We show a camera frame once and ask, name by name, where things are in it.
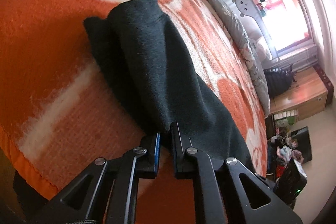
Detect black pants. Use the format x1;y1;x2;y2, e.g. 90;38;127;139
83;0;254;170

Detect black bag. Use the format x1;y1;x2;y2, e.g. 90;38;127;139
264;64;296;98

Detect wooden low cabinet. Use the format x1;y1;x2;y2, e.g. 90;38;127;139
270;64;334;120

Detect clutter pile on floor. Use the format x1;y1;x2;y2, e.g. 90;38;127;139
269;118;304;180

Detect orange white floral blanket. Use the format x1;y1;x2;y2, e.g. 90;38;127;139
1;0;267;220

